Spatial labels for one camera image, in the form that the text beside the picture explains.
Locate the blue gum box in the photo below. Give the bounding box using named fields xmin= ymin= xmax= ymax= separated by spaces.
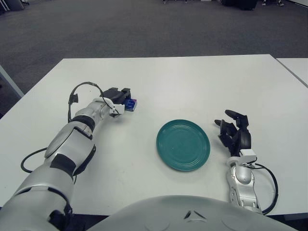
xmin=124 ymin=97 xmax=139 ymax=113

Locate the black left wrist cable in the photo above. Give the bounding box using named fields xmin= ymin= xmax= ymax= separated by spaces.
xmin=67 ymin=81 xmax=116 ymax=124

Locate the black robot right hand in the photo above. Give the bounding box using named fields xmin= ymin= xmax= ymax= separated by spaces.
xmin=213 ymin=109 xmax=257 ymax=166

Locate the dark bulky background furniture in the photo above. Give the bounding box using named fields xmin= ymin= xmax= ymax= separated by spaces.
xmin=221 ymin=0 xmax=257 ymax=11

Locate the black upper arm cable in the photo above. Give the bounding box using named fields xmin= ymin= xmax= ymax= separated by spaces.
xmin=21 ymin=147 xmax=49 ymax=173

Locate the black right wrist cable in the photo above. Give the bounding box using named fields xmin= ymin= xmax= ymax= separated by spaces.
xmin=245 ymin=162 xmax=280 ymax=216

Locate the teal round plate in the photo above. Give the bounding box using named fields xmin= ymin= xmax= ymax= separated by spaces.
xmin=156 ymin=119 xmax=211 ymax=172

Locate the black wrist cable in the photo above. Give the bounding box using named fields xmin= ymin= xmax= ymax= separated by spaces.
xmin=245 ymin=162 xmax=280 ymax=216
xmin=67 ymin=81 xmax=116 ymax=124

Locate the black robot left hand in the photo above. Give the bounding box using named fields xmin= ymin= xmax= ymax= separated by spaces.
xmin=102 ymin=88 xmax=132 ymax=119

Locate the grey robot torso shell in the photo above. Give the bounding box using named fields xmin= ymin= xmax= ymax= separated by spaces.
xmin=91 ymin=195 xmax=299 ymax=231

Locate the white neighbouring table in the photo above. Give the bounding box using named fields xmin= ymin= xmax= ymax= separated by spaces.
xmin=275 ymin=57 xmax=308 ymax=88

